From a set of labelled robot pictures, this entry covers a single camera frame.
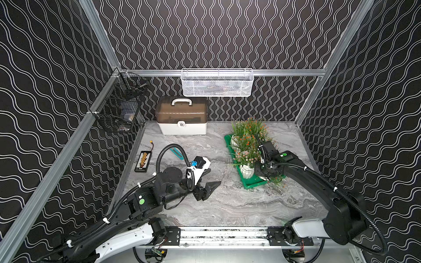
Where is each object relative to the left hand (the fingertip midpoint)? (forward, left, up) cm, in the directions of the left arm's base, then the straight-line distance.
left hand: (215, 174), depth 59 cm
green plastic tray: (+14, -23, -32) cm, 42 cm away
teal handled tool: (+29, +24, -32) cm, 50 cm away
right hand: (+15, -22, -22) cm, 34 cm away
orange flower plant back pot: (+30, -15, -19) cm, 39 cm away
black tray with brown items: (+21, +43, -31) cm, 57 cm away
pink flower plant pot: (+18, -15, -17) cm, 29 cm away
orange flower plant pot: (+42, -22, -19) cm, 51 cm away
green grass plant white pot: (+41, -13, -18) cm, 46 cm away
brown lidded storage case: (+55, +26, -24) cm, 65 cm away
